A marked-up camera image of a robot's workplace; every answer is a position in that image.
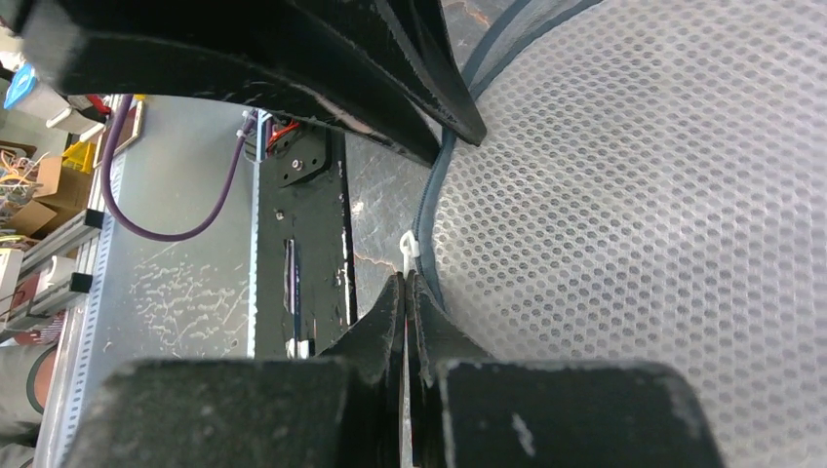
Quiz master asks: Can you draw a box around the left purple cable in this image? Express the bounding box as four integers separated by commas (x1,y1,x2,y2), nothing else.
99,93,259,244

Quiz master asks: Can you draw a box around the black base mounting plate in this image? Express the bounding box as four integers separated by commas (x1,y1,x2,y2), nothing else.
254,125,358,359

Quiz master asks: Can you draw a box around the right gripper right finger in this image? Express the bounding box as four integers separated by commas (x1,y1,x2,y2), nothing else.
406,274,724,467

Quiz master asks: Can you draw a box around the white mesh laundry bag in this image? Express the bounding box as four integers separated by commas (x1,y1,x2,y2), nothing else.
413,1,826,467

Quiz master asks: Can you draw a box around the white zipper pull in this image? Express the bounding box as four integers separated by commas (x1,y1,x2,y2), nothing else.
399,230,420,275

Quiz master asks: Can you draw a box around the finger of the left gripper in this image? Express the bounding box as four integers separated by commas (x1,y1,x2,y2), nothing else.
16,1,440,166
377,1,487,145

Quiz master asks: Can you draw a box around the light blue slotted cable duct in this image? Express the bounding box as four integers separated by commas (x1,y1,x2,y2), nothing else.
35,176,133,467

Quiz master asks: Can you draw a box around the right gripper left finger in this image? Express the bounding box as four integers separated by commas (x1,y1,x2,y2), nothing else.
63,273,405,467

